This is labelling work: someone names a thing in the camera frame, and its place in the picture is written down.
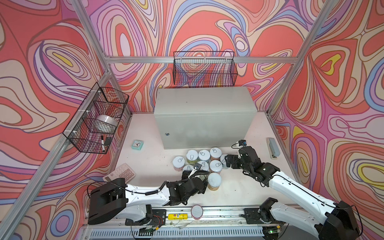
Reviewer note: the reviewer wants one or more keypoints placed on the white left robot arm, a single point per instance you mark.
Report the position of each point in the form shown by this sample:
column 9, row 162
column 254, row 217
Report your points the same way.
column 119, row 200

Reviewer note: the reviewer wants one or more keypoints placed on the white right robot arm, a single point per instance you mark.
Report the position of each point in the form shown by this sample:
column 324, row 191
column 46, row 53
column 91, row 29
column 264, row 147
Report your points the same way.
column 320, row 217

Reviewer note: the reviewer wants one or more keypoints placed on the pink can front left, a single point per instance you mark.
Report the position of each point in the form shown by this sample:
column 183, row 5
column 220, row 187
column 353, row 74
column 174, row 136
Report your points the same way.
column 178, row 163

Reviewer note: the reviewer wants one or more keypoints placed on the teal can far right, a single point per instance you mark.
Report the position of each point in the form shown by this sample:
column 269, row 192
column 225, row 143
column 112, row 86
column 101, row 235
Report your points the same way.
column 223, row 160

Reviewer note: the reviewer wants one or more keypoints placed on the green can pull tab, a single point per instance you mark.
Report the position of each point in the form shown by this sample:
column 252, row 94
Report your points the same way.
column 192, row 157

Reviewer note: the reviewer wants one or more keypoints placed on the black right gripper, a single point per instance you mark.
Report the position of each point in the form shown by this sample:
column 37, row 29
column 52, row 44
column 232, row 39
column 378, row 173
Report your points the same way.
column 234, row 158

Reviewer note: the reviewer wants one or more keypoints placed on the black marker in basket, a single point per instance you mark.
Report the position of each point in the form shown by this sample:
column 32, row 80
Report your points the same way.
column 103, row 144

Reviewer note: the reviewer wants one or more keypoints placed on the yellow can centre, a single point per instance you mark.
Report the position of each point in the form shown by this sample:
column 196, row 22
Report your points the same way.
column 204, row 166

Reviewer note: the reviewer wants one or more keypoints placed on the mint green alarm clock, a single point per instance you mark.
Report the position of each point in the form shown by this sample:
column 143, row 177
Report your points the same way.
column 137, row 145

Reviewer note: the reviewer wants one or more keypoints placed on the teal can pull tab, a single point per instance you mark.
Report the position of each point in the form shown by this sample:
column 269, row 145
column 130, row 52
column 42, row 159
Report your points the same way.
column 204, row 155

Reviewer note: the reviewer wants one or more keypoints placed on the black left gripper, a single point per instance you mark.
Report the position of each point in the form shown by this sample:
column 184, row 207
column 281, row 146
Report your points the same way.
column 186, row 177

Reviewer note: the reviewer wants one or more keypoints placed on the orange pink can pull tab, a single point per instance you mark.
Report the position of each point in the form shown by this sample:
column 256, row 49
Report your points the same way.
column 215, row 153

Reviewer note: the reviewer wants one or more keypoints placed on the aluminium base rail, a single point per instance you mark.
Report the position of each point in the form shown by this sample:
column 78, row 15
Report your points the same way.
column 216, row 223

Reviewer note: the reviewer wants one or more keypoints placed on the yellow green can plastic lid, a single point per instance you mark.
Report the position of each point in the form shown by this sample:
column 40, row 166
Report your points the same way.
column 214, row 181

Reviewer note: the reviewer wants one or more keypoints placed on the grey metal cabinet box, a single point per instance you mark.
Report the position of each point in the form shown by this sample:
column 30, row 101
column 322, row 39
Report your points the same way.
column 190, row 118

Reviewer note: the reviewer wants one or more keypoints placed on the pink can fruit print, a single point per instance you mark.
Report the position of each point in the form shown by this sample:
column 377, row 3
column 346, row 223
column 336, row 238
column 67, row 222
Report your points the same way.
column 216, row 166

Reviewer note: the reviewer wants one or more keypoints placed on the black wire basket back wall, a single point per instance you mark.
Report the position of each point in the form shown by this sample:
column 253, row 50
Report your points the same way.
column 204, row 69

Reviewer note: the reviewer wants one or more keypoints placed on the pink calculator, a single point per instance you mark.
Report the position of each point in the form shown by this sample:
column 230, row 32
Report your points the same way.
column 123, row 171

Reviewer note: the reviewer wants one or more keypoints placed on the black wire basket wall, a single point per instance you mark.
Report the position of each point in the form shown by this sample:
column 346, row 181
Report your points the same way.
column 204, row 69
column 93, row 127

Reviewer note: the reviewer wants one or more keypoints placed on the black wire basket left wall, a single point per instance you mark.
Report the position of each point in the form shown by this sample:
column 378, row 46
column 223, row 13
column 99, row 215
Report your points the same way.
column 93, row 127

